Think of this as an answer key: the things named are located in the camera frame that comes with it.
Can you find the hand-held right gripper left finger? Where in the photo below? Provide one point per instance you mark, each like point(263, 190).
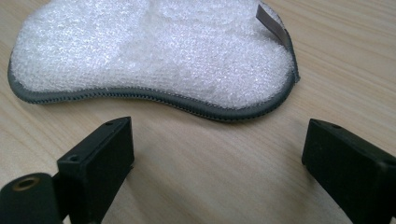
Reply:
point(95, 169)

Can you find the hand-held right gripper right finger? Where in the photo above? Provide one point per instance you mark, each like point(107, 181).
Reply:
point(345, 161)

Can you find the white scrubbing pad grey edge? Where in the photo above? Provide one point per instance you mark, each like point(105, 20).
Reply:
point(149, 53)

